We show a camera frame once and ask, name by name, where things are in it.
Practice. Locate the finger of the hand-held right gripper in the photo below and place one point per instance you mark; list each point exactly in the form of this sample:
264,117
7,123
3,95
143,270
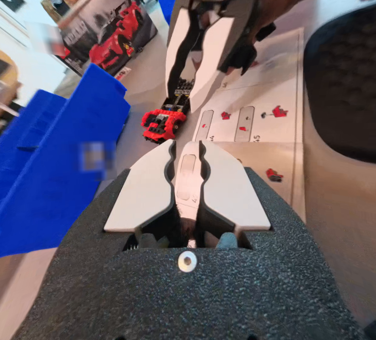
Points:
176,40
213,57

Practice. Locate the blue bin with black divider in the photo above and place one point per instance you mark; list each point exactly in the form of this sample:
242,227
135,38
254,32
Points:
58,199

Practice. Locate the red and black lego car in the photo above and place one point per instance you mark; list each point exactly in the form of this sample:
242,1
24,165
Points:
160,124

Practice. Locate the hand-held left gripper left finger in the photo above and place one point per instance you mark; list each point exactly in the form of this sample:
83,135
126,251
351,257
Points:
141,193

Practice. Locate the black chair armrest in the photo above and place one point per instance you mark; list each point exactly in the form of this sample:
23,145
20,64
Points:
343,81

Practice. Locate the lego instruction booklet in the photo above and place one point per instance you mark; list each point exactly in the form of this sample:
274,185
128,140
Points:
264,128

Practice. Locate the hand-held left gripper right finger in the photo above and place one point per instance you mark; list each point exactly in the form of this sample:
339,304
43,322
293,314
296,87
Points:
232,196

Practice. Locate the black lego set box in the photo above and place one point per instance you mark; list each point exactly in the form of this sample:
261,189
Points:
117,37

